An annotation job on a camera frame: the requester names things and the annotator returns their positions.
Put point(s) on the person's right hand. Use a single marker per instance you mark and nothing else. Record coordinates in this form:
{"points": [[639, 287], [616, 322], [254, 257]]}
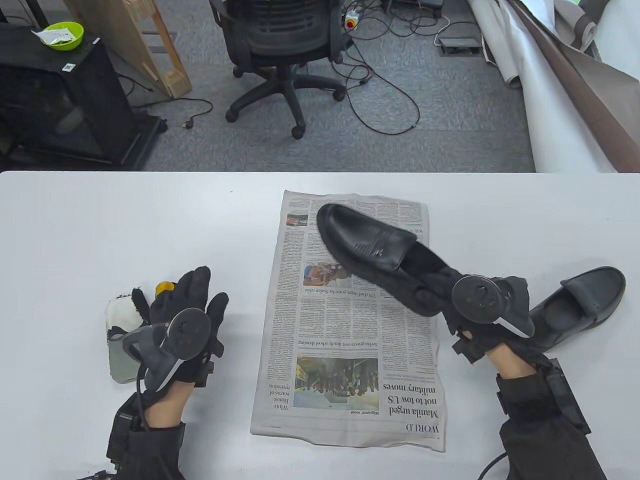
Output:
{"points": [[430, 295]]}

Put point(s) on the person's left hand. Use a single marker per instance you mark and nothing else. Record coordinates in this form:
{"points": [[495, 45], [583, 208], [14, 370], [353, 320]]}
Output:
{"points": [[187, 295]]}

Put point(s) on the yellow-knob sponge polish lid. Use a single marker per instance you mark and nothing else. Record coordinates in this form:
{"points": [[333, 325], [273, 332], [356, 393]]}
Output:
{"points": [[164, 288]]}

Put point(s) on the grey white polishing mitt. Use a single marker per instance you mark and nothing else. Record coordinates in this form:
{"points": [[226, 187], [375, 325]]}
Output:
{"points": [[122, 312]]}

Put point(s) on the black leather shoe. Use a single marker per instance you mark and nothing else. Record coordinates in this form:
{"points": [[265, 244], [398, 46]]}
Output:
{"points": [[360, 235], [590, 295]]}

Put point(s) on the newspaper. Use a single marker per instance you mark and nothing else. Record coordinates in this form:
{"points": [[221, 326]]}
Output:
{"points": [[320, 350]]}

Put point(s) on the person's right forearm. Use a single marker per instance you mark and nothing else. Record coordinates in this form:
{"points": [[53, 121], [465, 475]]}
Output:
{"points": [[540, 430]]}

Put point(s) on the grey left hand controller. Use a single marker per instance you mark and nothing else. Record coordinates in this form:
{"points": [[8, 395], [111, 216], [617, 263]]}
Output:
{"points": [[187, 332]]}

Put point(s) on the grey hand controller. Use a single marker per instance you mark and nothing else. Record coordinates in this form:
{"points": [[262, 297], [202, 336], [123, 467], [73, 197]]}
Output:
{"points": [[187, 332], [480, 300]]}

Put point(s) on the grey right hand controller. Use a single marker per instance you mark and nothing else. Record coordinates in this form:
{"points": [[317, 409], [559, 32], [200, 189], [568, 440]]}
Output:
{"points": [[480, 300]]}

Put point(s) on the white rolled sheet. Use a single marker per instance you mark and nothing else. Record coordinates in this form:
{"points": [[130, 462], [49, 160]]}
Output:
{"points": [[545, 115]]}

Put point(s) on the black cabinet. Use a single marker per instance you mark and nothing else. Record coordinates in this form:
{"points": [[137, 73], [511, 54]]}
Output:
{"points": [[75, 100]]}

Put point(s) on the brown sheet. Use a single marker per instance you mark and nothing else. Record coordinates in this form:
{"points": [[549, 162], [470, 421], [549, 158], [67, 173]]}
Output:
{"points": [[600, 115]]}

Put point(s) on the green bowl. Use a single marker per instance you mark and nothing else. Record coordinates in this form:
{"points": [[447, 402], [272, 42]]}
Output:
{"points": [[74, 40]]}

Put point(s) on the black office chair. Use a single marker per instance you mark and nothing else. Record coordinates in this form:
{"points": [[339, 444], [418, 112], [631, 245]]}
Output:
{"points": [[280, 30]]}

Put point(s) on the red yellow stop button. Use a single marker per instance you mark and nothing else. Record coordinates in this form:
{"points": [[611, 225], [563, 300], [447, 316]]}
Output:
{"points": [[350, 21]]}

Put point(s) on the black floor box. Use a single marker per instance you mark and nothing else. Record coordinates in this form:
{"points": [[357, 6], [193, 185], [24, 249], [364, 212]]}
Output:
{"points": [[410, 4]]}

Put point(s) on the white packet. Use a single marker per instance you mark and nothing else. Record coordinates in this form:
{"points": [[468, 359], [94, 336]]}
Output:
{"points": [[52, 35]]}

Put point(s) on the grey fabric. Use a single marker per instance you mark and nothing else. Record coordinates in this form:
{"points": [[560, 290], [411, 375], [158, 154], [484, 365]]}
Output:
{"points": [[580, 25]]}

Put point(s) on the white fabric sheet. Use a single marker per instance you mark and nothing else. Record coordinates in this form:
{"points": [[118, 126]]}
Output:
{"points": [[620, 40]]}

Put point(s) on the black metal leg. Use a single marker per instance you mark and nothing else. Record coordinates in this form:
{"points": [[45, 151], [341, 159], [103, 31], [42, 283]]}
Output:
{"points": [[35, 10]]}

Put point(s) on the black left wrist mount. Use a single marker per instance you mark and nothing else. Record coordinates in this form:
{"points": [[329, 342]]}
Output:
{"points": [[122, 435]]}

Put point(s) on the black wrist mount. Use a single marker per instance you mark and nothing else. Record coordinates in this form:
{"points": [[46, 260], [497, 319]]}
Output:
{"points": [[122, 435], [567, 395]]}

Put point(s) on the black right wrist mount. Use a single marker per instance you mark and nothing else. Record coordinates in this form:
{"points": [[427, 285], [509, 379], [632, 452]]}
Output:
{"points": [[567, 395]]}

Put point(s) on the wooden frame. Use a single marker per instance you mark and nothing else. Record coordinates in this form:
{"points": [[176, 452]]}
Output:
{"points": [[150, 55]]}

